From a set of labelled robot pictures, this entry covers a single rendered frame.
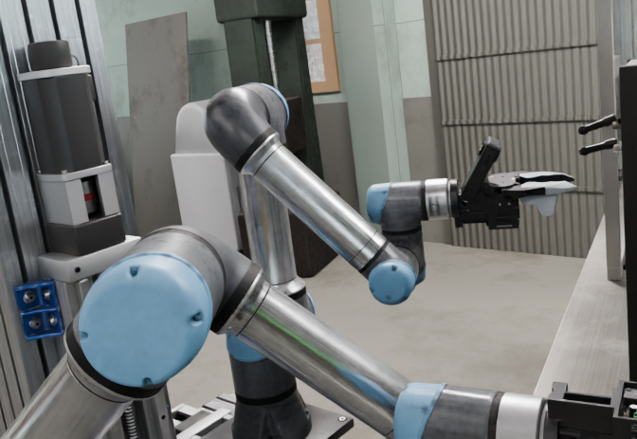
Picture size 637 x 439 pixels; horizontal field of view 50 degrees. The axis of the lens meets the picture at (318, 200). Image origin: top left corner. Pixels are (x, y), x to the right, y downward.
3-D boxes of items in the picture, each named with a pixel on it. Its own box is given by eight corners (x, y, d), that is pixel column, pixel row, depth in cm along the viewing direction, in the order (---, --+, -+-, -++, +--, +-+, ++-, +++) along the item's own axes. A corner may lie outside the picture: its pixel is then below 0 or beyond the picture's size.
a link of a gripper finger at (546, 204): (577, 211, 119) (522, 212, 123) (576, 180, 117) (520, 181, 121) (576, 219, 117) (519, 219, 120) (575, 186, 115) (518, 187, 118)
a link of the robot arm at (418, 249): (380, 296, 125) (373, 238, 123) (389, 275, 136) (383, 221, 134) (424, 294, 123) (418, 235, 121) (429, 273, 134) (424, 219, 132)
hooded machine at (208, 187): (284, 240, 581) (263, 92, 555) (237, 260, 541) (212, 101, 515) (230, 234, 624) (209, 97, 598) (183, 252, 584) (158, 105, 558)
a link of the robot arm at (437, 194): (427, 173, 129) (424, 189, 121) (452, 172, 128) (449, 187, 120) (431, 210, 131) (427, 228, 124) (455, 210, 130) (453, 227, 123)
